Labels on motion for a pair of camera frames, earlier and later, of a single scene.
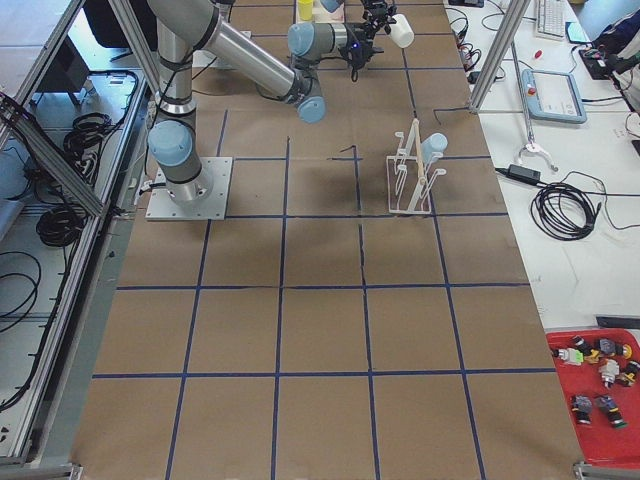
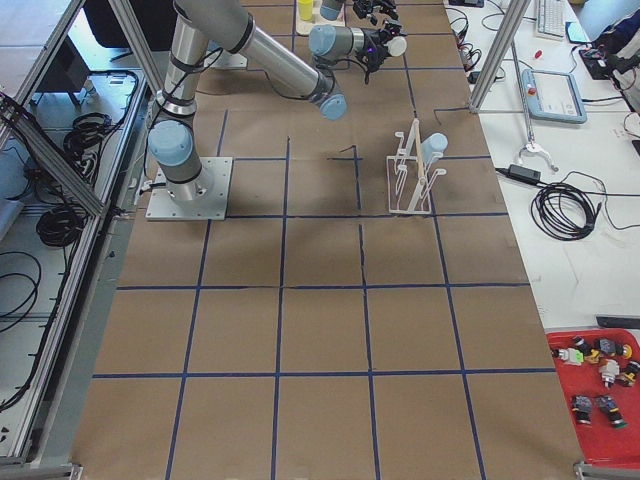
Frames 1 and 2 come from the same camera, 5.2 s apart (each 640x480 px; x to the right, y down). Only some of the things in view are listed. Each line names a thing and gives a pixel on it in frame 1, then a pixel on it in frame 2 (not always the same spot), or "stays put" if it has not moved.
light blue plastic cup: (433, 147) stays put
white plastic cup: (401, 31) -> (396, 45)
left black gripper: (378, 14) stays put
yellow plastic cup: (305, 9) stays put
